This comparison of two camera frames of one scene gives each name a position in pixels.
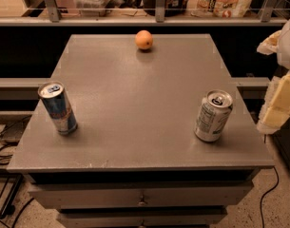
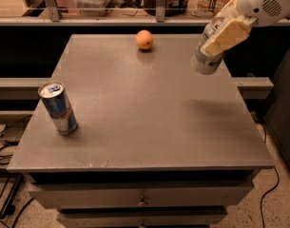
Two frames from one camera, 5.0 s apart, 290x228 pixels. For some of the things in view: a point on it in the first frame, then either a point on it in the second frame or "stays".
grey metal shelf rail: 53,17 stays
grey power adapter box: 12,132 stays
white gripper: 289,47 → 263,4
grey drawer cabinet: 135,161 stays
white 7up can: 212,115 → 208,63
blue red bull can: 58,104 stays
